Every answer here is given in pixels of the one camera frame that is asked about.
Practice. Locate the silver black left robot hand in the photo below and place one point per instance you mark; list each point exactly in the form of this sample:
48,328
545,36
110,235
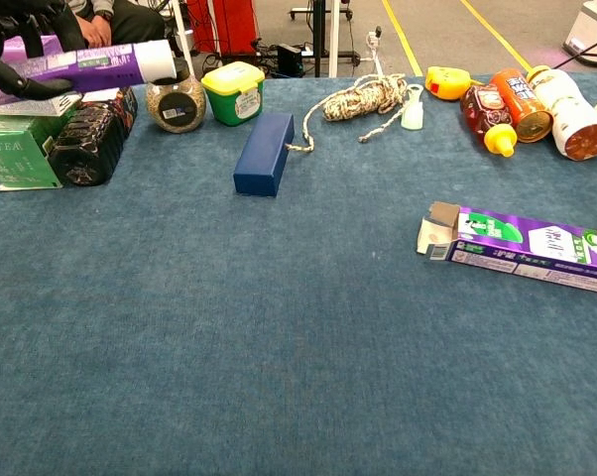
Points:
35,88

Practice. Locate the purple white toothpaste tube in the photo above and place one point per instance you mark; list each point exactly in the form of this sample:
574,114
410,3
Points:
105,64

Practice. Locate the purple cardboard box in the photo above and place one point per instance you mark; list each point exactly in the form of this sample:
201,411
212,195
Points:
526,248

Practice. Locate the small purple box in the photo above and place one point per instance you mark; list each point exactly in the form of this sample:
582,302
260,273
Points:
50,42

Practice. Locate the dark blue rectangular box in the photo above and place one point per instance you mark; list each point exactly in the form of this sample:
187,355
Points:
264,154

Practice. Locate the black power box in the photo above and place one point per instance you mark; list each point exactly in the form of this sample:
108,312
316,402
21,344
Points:
289,59

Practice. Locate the white blue milk carton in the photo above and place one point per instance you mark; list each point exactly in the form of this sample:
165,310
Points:
40,106

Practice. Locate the green mesh basket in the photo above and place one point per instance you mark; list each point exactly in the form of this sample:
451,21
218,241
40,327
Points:
11,158

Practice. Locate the dark soy sauce bottle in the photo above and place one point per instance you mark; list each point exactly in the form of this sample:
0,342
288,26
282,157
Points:
90,144

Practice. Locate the seated person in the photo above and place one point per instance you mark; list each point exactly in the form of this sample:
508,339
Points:
130,25

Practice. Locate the glass jar black lid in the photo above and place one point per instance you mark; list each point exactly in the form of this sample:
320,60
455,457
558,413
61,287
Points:
174,106

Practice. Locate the white stand leg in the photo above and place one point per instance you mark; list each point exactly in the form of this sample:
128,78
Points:
182,30
333,39

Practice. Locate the green container yellow lid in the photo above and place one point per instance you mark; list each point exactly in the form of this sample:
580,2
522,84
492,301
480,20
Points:
234,104

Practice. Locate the red cabinet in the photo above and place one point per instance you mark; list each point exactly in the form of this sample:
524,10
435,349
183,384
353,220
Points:
229,25

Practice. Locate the white power strip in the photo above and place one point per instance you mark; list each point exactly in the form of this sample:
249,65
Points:
374,39

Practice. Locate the blue table cloth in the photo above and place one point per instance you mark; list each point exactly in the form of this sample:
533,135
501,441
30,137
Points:
278,347

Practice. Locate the mint green spoon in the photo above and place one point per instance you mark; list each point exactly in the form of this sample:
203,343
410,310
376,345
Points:
412,116

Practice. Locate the yellow tape measure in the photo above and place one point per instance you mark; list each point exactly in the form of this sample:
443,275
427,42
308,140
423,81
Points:
444,82

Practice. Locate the red squeeze bottle yellow cap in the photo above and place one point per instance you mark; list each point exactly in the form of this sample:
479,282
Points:
484,116

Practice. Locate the orange drink can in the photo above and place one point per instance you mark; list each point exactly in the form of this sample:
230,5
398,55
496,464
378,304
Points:
516,99

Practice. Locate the white drink bottle yellow cap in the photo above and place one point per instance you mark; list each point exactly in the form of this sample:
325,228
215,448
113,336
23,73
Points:
561,104

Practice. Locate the white machine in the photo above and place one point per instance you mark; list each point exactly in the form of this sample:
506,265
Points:
591,30

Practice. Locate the black camera tripod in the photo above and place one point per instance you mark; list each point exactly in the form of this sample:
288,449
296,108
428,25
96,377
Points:
319,39

